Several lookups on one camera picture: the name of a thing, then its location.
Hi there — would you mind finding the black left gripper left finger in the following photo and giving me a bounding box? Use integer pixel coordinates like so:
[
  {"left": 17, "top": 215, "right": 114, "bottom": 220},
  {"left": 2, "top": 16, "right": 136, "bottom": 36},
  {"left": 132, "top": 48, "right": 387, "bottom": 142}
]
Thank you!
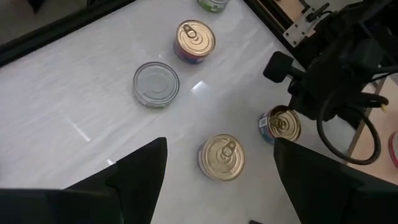
[{"left": 0, "top": 136, "right": 169, "bottom": 224}]

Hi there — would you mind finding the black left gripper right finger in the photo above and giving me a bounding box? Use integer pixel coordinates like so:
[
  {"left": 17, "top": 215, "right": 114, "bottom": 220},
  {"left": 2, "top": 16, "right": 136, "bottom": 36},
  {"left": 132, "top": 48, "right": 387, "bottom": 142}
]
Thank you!
[{"left": 273, "top": 137, "right": 398, "bottom": 224}]

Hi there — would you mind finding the gold Wild Planet can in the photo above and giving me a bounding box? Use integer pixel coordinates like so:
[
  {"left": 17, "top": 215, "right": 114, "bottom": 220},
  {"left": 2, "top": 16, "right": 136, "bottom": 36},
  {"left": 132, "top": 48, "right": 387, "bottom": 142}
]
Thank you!
[
  {"left": 198, "top": 133, "right": 246, "bottom": 182},
  {"left": 258, "top": 105, "right": 302, "bottom": 146}
]

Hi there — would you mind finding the green label silver tuna can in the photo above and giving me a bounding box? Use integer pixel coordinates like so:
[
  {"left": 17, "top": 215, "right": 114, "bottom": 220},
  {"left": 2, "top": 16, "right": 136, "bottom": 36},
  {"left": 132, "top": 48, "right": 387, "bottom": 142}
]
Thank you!
[
  {"left": 197, "top": 0, "right": 231, "bottom": 14},
  {"left": 132, "top": 61, "right": 180, "bottom": 109}
]

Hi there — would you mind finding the small pink-blue can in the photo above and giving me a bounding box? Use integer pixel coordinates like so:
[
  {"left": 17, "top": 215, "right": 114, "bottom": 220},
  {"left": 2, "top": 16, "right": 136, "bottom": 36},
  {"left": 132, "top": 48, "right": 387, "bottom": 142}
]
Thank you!
[{"left": 173, "top": 19, "right": 216, "bottom": 65}]

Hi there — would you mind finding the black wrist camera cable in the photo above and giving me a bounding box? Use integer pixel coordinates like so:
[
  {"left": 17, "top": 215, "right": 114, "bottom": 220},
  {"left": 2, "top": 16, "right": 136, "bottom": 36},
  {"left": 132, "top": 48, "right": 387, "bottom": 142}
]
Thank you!
[{"left": 316, "top": 90, "right": 390, "bottom": 166}]

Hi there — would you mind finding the silver corner bracket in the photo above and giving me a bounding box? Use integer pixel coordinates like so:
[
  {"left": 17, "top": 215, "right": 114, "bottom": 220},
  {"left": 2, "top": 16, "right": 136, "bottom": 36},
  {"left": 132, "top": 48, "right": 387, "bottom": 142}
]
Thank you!
[{"left": 282, "top": 12, "right": 312, "bottom": 48}]

